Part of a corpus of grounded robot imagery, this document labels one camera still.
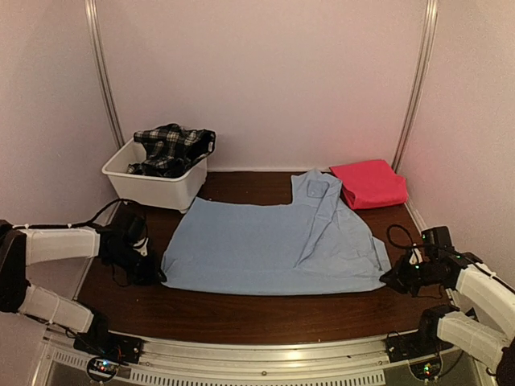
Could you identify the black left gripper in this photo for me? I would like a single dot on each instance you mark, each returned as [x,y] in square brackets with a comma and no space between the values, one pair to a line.
[150,276]

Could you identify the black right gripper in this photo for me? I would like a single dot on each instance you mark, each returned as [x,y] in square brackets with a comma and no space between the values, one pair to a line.
[397,279]

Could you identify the light blue shirt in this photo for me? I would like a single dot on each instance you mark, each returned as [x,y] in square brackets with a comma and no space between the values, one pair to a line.
[311,246]

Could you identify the pink trousers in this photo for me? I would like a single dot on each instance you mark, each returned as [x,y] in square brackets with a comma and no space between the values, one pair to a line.
[371,184]

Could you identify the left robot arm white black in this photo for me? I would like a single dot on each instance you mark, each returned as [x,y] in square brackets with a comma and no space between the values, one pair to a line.
[26,245]

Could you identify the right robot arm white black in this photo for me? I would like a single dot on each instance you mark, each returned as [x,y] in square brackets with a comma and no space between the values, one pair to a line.
[467,276]

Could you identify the white plastic laundry bin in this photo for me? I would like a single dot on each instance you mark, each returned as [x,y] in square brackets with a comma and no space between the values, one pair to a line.
[175,194]

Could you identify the black white plaid garment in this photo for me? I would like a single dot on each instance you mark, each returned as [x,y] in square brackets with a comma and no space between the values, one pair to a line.
[172,150]

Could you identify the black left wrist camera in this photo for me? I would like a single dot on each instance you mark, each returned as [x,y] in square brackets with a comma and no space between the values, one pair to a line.
[132,227]

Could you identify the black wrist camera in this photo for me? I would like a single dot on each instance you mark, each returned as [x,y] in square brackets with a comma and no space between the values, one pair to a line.
[435,238]
[132,227]

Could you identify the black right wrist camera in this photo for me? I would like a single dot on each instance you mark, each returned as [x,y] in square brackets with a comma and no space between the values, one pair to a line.
[435,238]

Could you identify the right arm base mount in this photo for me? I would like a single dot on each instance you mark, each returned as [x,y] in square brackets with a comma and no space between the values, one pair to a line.
[421,349]

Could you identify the front aluminium rail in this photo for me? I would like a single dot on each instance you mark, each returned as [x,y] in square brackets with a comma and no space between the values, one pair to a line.
[173,362]

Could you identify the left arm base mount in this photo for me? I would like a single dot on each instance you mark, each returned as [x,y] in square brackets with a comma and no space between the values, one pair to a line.
[112,353]

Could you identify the right aluminium frame post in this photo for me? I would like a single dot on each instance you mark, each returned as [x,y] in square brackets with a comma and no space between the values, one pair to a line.
[429,29]

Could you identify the aluminium frame post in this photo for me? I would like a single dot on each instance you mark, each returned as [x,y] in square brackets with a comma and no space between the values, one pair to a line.
[429,29]
[94,27]

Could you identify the left aluminium frame post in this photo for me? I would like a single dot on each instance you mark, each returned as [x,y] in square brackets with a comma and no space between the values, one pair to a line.
[94,27]

